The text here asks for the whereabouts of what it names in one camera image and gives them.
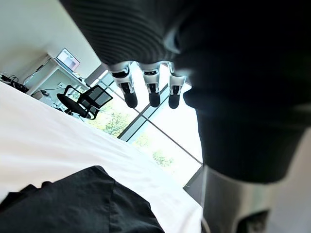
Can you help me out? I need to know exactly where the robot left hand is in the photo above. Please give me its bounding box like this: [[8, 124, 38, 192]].
[[59, 0, 311, 233]]

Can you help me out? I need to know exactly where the white bed sheet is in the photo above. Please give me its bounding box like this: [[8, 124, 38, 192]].
[[0, 81, 204, 233]]

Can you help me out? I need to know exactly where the black cloth garment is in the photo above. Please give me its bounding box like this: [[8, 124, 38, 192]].
[[0, 166, 166, 233]]

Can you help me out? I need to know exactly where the black mesh office chair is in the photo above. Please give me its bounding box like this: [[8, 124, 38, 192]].
[[56, 84, 114, 120]]

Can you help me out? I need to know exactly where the white desk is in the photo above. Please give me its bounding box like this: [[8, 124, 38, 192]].
[[23, 57, 91, 102]]

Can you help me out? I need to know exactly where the dark window frame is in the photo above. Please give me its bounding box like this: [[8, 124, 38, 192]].
[[97, 62, 204, 195]]

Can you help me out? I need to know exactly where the black cable clutter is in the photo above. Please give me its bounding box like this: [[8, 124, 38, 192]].
[[0, 72, 29, 92]]

